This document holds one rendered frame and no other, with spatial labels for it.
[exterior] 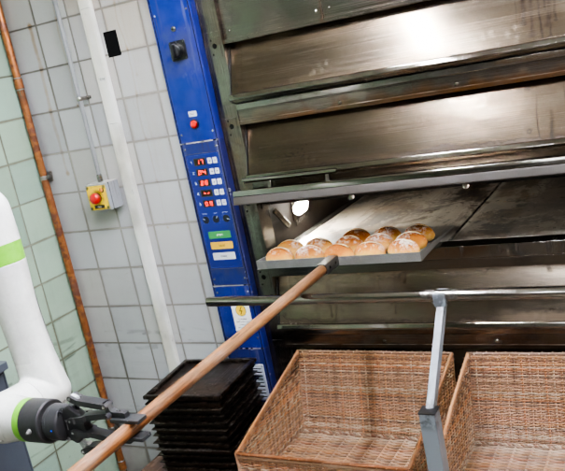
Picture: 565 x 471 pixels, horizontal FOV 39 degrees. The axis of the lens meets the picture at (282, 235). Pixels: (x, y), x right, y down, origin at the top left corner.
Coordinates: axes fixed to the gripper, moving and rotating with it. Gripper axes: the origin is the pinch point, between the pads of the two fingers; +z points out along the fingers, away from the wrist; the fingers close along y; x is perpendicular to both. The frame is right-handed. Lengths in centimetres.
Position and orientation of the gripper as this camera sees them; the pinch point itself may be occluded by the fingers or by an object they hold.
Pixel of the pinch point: (131, 426)
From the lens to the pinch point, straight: 161.9
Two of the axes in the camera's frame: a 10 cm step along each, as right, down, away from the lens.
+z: 8.8, -0.6, -4.7
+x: -4.4, 2.9, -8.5
